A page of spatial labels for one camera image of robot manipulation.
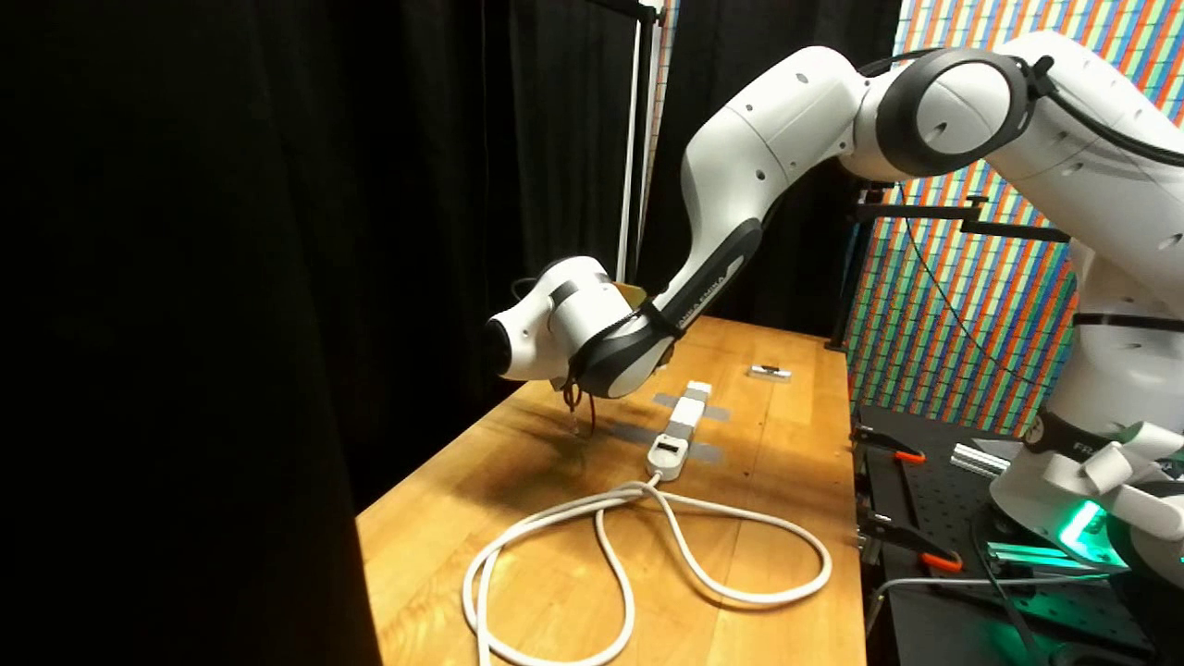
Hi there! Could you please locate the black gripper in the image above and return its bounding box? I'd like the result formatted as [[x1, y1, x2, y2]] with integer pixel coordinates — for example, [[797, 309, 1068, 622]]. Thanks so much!
[[557, 369, 611, 437]]

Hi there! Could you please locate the white pole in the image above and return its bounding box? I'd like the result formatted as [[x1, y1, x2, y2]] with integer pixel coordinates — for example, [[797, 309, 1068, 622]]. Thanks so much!
[[607, 0, 676, 288]]

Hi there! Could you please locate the black curtain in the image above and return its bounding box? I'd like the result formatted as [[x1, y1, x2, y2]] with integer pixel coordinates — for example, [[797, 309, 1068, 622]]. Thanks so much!
[[0, 0, 910, 666]]

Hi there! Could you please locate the silver metal block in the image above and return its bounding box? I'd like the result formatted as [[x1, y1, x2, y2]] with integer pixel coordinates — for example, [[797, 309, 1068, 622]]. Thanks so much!
[[947, 437, 1024, 482]]

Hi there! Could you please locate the black breadboard table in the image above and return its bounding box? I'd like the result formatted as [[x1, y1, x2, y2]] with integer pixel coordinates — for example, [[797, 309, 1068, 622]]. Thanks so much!
[[846, 405, 1184, 666]]

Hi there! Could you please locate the white cable with plug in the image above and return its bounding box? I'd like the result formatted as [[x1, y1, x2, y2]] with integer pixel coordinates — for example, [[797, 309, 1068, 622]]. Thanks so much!
[[459, 379, 836, 666]]

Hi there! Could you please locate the black clamp orange handle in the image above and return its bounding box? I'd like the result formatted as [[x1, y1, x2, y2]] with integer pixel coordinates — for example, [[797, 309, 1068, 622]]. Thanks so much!
[[846, 423, 934, 475], [857, 507, 970, 581]]

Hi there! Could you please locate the light grey cable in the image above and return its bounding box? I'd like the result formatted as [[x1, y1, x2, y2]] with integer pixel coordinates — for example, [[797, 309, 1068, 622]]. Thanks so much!
[[876, 565, 1123, 601]]

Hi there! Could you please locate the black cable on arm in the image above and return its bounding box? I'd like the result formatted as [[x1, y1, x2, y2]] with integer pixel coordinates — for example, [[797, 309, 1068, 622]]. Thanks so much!
[[1028, 52, 1184, 172]]

